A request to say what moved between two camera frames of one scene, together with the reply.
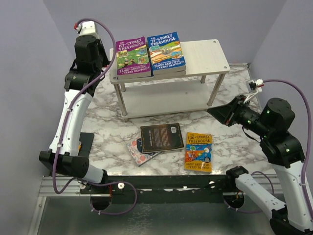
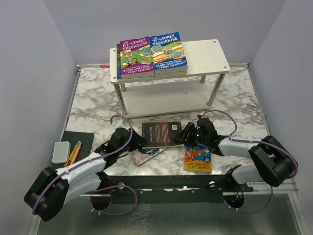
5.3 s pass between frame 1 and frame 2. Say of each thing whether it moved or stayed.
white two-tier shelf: stayed
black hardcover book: moved
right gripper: moved
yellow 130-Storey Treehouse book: stayed
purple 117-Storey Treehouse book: moved
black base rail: stayed
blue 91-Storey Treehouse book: stayed
